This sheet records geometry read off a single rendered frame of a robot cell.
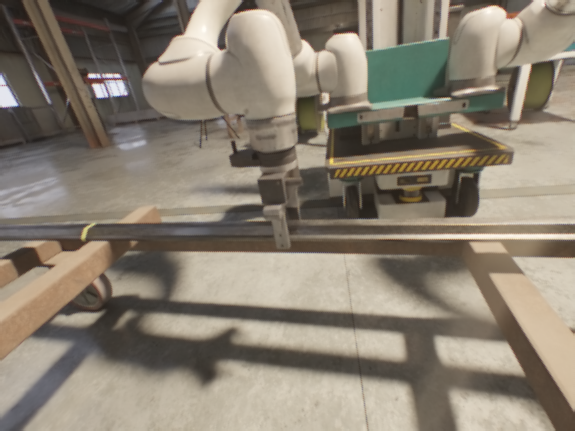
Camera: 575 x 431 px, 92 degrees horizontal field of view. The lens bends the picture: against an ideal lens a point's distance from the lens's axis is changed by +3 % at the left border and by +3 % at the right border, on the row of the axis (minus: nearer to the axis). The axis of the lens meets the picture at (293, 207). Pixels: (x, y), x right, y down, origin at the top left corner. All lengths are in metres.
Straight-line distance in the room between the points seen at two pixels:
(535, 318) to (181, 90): 0.65
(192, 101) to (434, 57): 1.08
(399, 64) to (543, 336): 1.10
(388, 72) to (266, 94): 0.95
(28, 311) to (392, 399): 0.75
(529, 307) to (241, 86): 0.56
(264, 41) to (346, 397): 0.73
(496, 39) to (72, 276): 1.42
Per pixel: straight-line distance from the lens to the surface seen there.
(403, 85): 1.38
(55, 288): 0.76
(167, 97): 0.56
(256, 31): 0.48
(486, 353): 0.89
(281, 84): 0.48
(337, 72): 1.19
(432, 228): 0.57
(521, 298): 0.59
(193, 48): 0.57
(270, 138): 0.49
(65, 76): 6.32
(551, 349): 0.53
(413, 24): 1.47
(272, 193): 0.49
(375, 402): 0.76
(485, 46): 1.29
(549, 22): 1.35
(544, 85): 3.48
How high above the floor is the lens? 0.66
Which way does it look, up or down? 25 degrees down
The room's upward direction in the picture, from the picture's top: 9 degrees counter-clockwise
